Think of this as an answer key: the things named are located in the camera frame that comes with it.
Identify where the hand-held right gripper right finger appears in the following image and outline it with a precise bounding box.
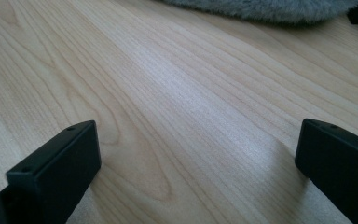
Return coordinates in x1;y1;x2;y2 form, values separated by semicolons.
294;118;358;224

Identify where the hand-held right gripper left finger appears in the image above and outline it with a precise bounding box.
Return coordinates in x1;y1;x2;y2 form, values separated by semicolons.
0;119;103;224

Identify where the grey fleece mitten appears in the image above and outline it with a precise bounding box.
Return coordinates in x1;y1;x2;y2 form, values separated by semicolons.
159;0;358;26

